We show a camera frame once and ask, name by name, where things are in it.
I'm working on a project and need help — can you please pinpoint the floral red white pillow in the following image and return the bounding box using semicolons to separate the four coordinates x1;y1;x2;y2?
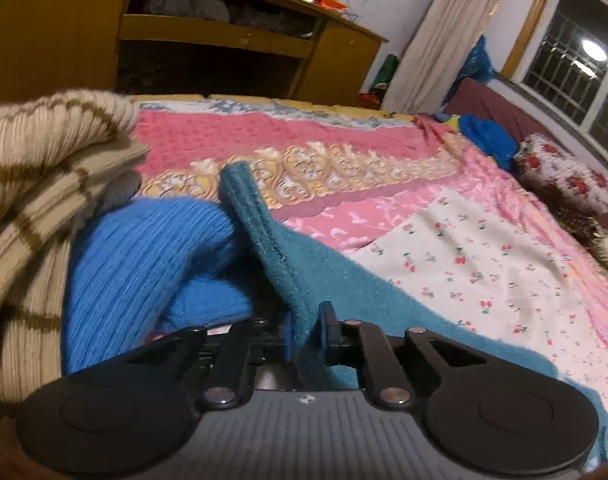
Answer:
513;133;608;217

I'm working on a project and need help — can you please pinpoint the cherry print white bedsheet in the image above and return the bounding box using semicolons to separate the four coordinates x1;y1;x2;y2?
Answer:
352;192;608;411

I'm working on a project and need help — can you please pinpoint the maroon bench cushion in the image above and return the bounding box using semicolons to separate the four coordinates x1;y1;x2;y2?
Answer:
443;77;608;241

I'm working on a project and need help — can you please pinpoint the teal fuzzy knit sweater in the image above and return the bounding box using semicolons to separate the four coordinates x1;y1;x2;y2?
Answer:
196;162;608;479

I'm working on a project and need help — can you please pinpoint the wooden desk cabinet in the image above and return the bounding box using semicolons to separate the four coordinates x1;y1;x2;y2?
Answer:
0;0;383;105

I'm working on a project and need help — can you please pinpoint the blue cloth near window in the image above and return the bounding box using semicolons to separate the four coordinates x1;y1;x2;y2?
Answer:
458;114;519;172

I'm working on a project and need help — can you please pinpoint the barred window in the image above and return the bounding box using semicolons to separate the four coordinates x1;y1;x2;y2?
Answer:
500;0;608;167

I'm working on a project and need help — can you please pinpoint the pink striped quilt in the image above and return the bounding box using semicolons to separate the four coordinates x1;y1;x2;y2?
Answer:
130;94;608;340

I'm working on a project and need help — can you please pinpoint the beige brown striped sweater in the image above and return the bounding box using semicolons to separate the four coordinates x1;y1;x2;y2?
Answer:
0;90;148;420

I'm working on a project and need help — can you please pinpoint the bright blue knit sweater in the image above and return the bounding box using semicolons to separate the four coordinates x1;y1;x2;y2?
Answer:
62;198;253;374

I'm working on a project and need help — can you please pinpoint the beige curtain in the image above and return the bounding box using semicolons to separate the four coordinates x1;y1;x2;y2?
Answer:
381;0;502;115

